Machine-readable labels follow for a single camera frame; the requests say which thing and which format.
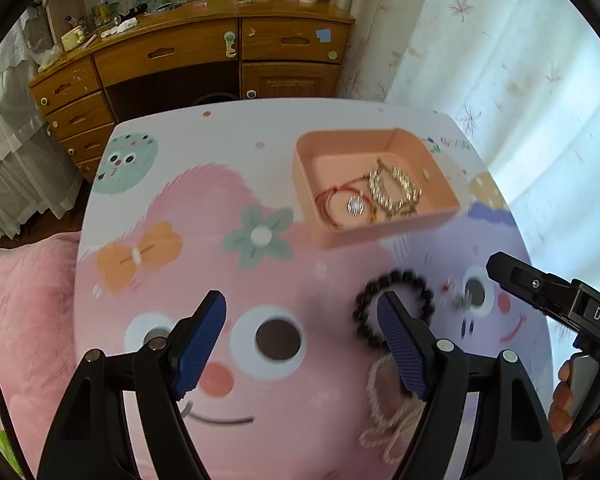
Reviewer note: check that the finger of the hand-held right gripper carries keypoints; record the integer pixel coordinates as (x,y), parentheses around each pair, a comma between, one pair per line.
(525,280)

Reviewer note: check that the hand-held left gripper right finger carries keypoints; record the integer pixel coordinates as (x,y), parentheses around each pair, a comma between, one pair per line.
(402,345)

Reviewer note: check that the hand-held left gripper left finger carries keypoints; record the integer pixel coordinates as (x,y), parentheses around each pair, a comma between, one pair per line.
(202,345)

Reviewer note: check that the small silver earring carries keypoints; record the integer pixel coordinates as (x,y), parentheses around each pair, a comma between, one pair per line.
(462,300)

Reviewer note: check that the pink plastic tray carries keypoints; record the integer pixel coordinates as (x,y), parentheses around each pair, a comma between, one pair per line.
(340,160)

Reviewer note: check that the person's right hand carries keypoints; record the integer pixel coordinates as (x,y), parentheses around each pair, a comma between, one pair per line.
(559,410)

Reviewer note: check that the pink quilted blanket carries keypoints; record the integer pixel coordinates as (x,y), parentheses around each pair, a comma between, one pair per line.
(25,310)

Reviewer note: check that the white floral curtain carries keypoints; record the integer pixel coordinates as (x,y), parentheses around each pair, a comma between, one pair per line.
(480,60)

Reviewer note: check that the green packet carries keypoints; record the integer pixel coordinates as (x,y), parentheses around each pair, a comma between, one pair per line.
(0,442)

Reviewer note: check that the white lace cover cloth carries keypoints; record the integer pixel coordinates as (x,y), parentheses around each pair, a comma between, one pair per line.
(15,150)

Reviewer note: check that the wooden desk with drawers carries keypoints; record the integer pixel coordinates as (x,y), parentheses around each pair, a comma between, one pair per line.
(180,50)

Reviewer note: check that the clear plastic bag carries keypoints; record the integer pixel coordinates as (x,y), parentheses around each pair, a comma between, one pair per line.
(50,59)

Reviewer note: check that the crumpled white tissue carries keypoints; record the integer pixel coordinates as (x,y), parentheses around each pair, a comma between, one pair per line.
(119,27)

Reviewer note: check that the black cylinder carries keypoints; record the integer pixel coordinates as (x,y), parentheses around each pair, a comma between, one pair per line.
(134,10)

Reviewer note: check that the green glass jar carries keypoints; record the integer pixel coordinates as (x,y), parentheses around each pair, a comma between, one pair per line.
(104,15)

